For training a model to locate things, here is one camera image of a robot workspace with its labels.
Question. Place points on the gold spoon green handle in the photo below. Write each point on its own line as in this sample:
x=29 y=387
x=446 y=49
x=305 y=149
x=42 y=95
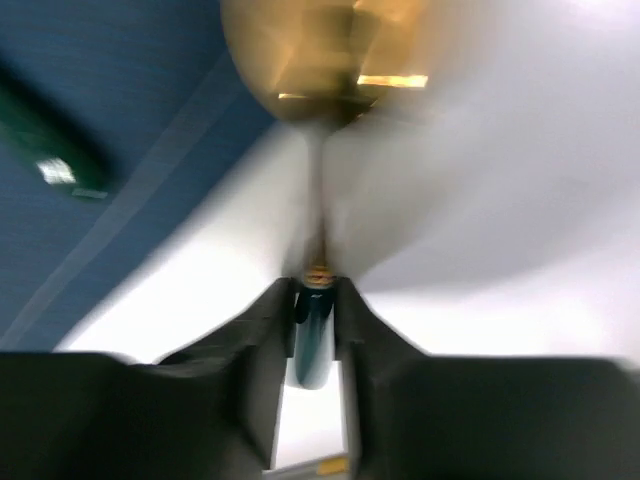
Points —
x=320 y=66

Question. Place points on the gold knife green handle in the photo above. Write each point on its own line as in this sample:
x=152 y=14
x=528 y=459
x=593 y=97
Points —
x=49 y=144

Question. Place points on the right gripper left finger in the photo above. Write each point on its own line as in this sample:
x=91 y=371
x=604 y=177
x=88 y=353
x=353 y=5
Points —
x=207 y=411

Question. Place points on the blue fish placemat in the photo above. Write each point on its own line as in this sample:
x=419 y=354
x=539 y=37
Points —
x=118 y=119

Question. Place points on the aluminium front rail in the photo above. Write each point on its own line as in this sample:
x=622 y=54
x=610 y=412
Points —
x=334 y=467

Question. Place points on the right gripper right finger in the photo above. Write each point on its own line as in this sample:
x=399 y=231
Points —
x=411 y=415

